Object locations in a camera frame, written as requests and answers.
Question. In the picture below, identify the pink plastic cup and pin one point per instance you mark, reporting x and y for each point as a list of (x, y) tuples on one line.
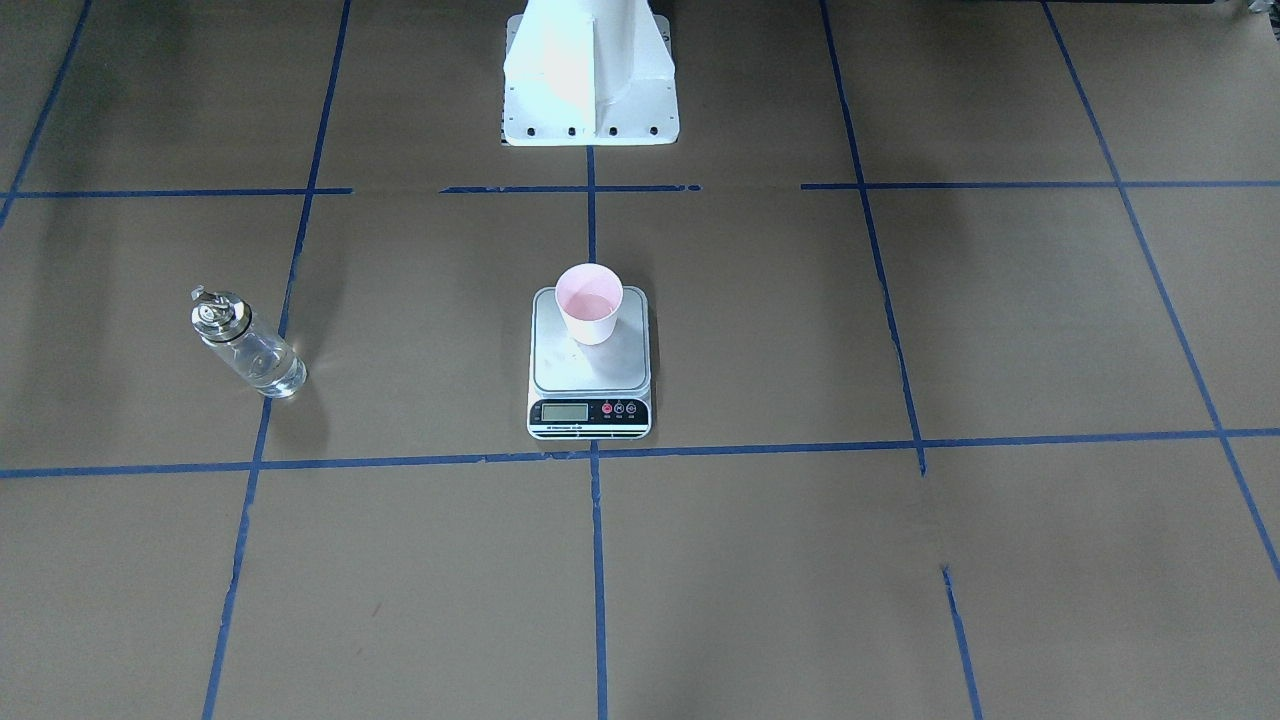
[(589, 297)]

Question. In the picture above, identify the glass sauce bottle metal spout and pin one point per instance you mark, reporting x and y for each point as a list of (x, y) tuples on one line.
[(227, 325)]

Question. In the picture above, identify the silver digital kitchen scale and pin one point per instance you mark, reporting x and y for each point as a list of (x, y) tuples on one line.
[(599, 391)]

